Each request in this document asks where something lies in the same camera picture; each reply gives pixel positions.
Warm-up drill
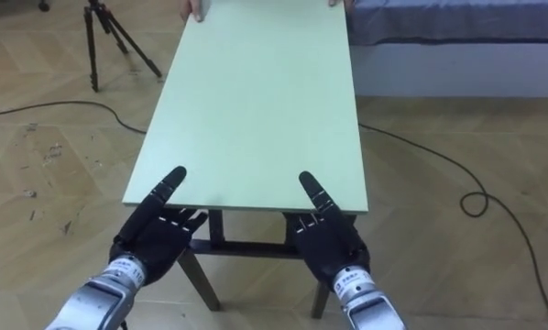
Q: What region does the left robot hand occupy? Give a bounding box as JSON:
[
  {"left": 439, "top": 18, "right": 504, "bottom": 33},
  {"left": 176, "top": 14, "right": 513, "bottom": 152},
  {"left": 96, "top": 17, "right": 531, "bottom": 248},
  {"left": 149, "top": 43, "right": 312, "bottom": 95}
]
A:
[{"left": 108, "top": 165, "right": 209, "bottom": 287}]

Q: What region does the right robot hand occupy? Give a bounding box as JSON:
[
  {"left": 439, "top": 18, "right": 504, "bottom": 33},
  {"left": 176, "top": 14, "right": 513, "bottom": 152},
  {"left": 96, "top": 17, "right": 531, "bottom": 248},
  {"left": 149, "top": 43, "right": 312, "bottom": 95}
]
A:
[{"left": 284, "top": 170, "right": 372, "bottom": 291}]

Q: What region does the pale green table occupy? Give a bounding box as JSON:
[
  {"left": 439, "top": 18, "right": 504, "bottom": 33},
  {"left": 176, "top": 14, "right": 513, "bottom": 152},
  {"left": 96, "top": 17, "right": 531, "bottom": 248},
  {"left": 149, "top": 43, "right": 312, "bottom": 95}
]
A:
[{"left": 121, "top": 0, "right": 369, "bottom": 320}]

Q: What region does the grey bed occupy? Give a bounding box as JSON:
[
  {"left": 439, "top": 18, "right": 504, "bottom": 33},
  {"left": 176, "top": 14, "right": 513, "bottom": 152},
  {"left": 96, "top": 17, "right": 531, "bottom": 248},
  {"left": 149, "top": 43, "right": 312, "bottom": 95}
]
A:
[{"left": 345, "top": 0, "right": 548, "bottom": 99}]

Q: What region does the black camera tripod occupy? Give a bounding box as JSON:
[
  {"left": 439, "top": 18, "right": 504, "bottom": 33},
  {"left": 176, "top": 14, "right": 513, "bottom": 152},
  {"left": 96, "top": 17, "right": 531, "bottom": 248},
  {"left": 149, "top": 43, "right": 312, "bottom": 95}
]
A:
[{"left": 82, "top": 0, "right": 163, "bottom": 94}]

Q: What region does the black floor cable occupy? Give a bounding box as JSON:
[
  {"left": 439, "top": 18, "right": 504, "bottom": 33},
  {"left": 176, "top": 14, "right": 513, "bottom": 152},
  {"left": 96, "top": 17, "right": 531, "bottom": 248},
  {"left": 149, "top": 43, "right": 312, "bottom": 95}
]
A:
[
  {"left": 0, "top": 98, "right": 148, "bottom": 136},
  {"left": 358, "top": 122, "right": 548, "bottom": 330}
]

